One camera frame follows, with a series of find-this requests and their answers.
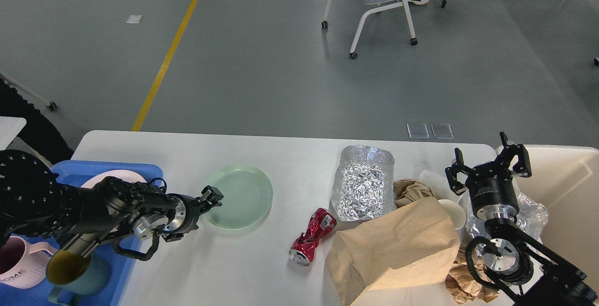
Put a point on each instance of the dark seated figure left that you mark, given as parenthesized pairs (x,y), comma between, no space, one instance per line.
(39,133)

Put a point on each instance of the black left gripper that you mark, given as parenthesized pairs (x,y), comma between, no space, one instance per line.
(183,218)

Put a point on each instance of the aluminium foil tray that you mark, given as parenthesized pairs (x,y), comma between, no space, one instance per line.
(363,184)

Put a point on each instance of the brown paper bag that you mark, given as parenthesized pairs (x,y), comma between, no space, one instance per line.
(413,245)

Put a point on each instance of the white table frame left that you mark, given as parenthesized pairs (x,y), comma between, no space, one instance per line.
(51,105)

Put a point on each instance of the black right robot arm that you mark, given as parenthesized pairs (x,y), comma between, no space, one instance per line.
(507,259)

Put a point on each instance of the pink HOME mug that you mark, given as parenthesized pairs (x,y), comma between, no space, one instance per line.
(23,264)

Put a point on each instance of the dark teal mug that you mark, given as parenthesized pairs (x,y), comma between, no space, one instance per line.
(74,277)

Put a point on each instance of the white paper cup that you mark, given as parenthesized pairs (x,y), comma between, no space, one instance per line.
(455,211)

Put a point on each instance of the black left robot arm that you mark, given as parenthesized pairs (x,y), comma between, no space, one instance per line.
(132,216)

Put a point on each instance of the green plate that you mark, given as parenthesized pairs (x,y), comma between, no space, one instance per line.
(247,197)

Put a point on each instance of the blue plastic tray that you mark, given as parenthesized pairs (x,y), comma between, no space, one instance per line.
(75,172)

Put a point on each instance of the beige plastic bin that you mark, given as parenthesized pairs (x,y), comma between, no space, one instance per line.
(565,179)

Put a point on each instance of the crumpled brown paper lower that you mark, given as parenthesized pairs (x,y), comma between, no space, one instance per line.
(462,286)

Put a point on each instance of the clear plastic wrap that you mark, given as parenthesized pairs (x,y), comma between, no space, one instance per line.
(531,219)

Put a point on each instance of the crumpled brown paper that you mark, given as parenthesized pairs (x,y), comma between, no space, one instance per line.
(462,286)
(408,191)

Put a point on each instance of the pink plate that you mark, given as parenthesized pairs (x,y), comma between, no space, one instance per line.
(126,175)

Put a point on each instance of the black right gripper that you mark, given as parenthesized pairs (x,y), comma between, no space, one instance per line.
(491,191)

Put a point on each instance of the crushed red soda can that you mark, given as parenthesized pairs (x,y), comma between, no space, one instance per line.
(303,249)

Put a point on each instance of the crumpled brown paper upper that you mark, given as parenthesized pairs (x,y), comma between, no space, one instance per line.
(408,191)

